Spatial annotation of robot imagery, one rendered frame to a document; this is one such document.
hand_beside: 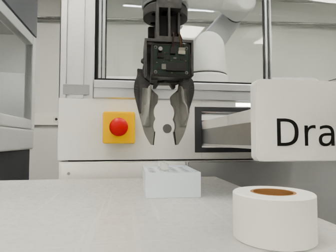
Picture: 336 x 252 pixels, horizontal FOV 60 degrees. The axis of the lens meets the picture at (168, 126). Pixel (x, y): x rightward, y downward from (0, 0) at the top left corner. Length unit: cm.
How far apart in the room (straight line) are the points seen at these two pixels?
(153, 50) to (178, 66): 4
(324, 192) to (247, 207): 63
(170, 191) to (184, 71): 18
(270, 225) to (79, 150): 53
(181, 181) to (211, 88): 35
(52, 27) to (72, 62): 366
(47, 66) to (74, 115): 356
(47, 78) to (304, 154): 395
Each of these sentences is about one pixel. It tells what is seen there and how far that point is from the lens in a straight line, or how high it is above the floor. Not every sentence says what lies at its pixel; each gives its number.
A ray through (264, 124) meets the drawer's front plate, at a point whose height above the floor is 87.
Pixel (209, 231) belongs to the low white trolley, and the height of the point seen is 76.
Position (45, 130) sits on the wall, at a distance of 415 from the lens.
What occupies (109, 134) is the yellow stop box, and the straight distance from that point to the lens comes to 66.
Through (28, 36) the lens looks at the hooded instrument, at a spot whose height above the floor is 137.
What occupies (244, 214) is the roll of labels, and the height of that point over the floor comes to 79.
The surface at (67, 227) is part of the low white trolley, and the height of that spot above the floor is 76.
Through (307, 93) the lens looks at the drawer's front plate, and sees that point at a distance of 44.
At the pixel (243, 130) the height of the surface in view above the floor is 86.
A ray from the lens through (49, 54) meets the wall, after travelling 429.
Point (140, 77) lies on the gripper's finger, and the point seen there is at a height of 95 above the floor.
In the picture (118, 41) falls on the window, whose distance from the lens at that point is 76.
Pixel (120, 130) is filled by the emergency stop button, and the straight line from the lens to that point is 63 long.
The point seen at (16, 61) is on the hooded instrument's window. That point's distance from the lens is 155.
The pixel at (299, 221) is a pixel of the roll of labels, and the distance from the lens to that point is 26.
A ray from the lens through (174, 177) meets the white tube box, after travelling 44.
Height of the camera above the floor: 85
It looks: 3 degrees up
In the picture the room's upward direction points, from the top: straight up
